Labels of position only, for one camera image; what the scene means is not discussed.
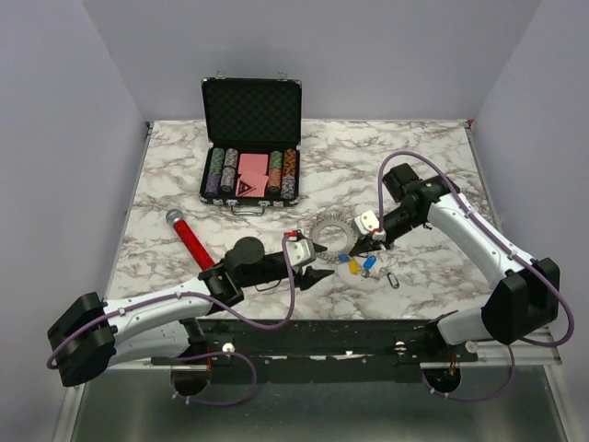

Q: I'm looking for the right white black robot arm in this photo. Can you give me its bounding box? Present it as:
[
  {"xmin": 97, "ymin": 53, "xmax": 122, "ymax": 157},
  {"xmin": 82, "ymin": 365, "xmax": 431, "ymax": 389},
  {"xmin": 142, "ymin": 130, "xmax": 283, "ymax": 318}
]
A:
[{"xmin": 350, "ymin": 164, "xmax": 560, "ymax": 361}]

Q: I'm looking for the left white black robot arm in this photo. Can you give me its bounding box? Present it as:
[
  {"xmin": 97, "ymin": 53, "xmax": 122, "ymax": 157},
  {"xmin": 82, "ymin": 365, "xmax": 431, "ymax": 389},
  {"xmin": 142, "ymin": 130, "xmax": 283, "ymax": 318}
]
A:
[{"xmin": 46, "ymin": 232, "xmax": 331, "ymax": 387}]

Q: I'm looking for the lower yellow key tag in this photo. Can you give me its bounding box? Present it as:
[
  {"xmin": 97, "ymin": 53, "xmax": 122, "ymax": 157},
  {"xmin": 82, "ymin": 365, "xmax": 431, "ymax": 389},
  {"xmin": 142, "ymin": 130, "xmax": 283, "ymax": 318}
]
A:
[{"xmin": 348, "ymin": 258, "xmax": 360, "ymax": 274}]

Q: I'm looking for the black key tag with key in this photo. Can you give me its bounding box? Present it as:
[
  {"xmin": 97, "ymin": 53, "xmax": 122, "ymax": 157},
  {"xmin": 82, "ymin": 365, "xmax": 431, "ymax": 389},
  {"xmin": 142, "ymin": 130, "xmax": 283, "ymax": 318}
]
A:
[{"xmin": 360, "ymin": 268, "xmax": 400, "ymax": 290}]

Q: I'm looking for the pink playing card deck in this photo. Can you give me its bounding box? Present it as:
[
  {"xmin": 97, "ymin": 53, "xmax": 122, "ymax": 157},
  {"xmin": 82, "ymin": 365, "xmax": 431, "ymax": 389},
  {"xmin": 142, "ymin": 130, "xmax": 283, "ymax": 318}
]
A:
[{"xmin": 237, "ymin": 153, "xmax": 269, "ymax": 175}]

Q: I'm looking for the black poker chip case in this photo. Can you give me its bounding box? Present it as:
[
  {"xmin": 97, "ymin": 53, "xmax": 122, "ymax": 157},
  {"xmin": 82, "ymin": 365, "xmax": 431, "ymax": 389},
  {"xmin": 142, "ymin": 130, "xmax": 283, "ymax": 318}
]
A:
[{"xmin": 200, "ymin": 76, "xmax": 302, "ymax": 215}]

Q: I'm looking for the red toy microphone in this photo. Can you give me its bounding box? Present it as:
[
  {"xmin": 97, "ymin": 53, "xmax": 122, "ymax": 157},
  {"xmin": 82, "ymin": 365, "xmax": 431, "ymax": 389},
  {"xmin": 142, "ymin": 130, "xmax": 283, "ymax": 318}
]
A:
[{"xmin": 166, "ymin": 209, "xmax": 214, "ymax": 271}]

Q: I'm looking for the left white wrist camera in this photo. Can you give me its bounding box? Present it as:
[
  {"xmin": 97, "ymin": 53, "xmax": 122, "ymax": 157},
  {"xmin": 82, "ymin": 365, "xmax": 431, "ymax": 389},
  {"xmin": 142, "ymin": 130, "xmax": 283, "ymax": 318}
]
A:
[{"xmin": 285, "ymin": 236, "xmax": 317, "ymax": 268}]

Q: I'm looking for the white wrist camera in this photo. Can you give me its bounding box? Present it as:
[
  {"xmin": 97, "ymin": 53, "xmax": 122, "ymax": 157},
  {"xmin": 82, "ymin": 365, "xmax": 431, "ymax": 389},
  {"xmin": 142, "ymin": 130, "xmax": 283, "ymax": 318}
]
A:
[
  {"xmin": 285, "ymin": 236, "xmax": 317, "ymax": 268},
  {"xmin": 352, "ymin": 210, "xmax": 387, "ymax": 241}
]

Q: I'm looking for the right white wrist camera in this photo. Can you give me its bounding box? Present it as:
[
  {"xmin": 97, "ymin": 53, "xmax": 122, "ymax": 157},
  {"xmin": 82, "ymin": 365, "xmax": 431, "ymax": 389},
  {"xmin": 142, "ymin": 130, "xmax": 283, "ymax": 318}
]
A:
[{"xmin": 352, "ymin": 210, "xmax": 387, "ymax": 241}]

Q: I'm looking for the black mounting base rail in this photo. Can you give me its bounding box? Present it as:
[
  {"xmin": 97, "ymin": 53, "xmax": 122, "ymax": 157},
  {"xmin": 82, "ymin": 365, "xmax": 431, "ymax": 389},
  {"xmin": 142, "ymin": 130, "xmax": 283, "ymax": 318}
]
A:
[{"xmin": 151, "ymin": 317, "xmax": 539, "ymax": 386}]

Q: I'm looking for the aluminium frame rail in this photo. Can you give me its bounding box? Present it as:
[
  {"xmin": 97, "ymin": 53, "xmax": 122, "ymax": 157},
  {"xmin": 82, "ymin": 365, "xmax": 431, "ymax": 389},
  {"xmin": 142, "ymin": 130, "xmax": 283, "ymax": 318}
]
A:
[{"xmin": 89, "ymin": 320, "xmax": 560, "ymax": 370}]

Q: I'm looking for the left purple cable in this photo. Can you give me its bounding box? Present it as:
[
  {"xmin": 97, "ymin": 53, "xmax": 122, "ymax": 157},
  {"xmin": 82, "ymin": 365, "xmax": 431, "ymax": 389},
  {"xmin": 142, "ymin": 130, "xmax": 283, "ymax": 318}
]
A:
[{"xmin": 45, "ymin": 234, "xmax": 300, "ymax": 407}]

